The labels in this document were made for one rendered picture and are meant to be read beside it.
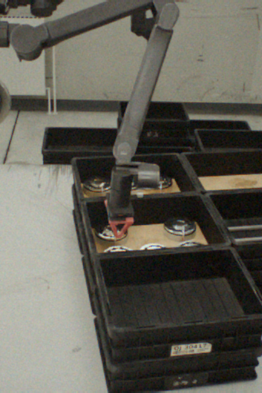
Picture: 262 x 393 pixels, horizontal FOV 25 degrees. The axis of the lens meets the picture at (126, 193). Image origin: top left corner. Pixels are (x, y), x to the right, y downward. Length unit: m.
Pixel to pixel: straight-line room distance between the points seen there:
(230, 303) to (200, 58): 3.47
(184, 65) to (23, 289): 3.35
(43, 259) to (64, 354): 0.44
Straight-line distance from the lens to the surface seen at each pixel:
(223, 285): 1.71
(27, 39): 1.59
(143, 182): 1.57
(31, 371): 1.62
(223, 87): 5.04
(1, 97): 2.05
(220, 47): 4.92
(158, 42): 1.62
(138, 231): 1.89
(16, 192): 2.37
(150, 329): 1.40
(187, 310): 1.61
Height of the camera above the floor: 1.88
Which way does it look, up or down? 30 degrees down
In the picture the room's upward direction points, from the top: 3 degrees clockwise
